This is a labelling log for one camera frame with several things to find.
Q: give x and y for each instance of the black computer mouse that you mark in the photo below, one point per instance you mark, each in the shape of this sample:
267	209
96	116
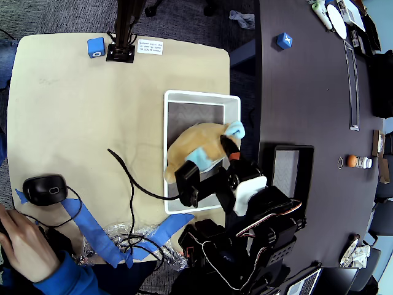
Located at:
43	190

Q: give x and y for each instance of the black gripper webcam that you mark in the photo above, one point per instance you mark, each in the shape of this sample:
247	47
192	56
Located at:
187	178

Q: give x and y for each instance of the black laptop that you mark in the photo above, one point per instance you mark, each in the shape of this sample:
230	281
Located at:
337	279

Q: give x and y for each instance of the dark brown bottle cap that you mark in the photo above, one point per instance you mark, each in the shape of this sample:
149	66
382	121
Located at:
356	238

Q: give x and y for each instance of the flat brown cardboard box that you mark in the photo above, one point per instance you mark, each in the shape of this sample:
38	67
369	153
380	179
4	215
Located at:
375	144
383	172

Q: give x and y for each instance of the clear crumpled plastic wrap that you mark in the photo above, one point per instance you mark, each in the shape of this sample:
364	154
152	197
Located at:
119	229

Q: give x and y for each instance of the orange mandarin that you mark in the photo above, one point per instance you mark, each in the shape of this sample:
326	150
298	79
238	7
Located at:
352	161

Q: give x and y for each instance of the white round plate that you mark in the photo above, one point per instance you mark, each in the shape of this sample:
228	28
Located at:
336	20

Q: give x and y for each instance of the person's right hand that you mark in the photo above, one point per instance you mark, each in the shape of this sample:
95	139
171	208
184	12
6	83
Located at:
27	249

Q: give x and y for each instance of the short blue tape piece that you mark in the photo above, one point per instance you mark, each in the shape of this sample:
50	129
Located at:
22	198

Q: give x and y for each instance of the white paper box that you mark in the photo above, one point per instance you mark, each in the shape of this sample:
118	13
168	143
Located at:
350	12

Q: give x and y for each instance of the grey office chair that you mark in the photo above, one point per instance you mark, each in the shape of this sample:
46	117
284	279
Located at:
382	221
374	261
385	192

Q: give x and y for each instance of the crumpled white paper wrapper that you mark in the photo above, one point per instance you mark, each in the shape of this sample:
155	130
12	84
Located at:
357	256

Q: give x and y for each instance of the tan and blue plush toy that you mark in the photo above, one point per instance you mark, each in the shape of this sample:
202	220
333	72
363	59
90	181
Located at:
196	138

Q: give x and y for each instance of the grey sock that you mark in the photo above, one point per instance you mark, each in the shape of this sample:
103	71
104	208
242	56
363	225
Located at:
244	18

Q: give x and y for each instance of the white bottle green cap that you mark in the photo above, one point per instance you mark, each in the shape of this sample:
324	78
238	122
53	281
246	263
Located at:
320	13

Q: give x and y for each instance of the wide blue tape strip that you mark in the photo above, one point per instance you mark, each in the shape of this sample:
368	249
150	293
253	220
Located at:
172	225

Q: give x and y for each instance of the long blue tape strip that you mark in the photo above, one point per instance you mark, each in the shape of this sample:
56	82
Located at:
89	224

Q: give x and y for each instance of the white printed paper label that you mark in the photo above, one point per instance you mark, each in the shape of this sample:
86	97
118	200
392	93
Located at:
150	47

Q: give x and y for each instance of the white plastic bin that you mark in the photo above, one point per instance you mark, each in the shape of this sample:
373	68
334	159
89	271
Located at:
199	96

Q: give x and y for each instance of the blue cube with X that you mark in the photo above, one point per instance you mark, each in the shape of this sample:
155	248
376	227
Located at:
284	40

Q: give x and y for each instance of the black camera stand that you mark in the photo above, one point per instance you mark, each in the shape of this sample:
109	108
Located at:
122	24

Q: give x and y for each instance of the grey wavy tray liner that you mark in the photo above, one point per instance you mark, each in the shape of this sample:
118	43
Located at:
285	166

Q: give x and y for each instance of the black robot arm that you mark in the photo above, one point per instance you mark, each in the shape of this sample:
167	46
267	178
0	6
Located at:
276	233

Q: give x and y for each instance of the black plastic tray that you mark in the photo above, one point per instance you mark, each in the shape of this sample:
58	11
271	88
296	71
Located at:
307	172

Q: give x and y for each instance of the white pill bottle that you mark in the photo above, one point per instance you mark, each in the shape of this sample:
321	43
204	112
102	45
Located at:
363	162

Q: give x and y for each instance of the grey table leg panel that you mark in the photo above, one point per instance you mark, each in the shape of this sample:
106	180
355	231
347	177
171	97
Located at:
245	52

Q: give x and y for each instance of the blue cube with O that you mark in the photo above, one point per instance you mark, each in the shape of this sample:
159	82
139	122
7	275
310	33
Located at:
95	46

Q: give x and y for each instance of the silver laptop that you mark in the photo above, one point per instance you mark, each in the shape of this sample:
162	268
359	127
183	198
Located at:
307	282

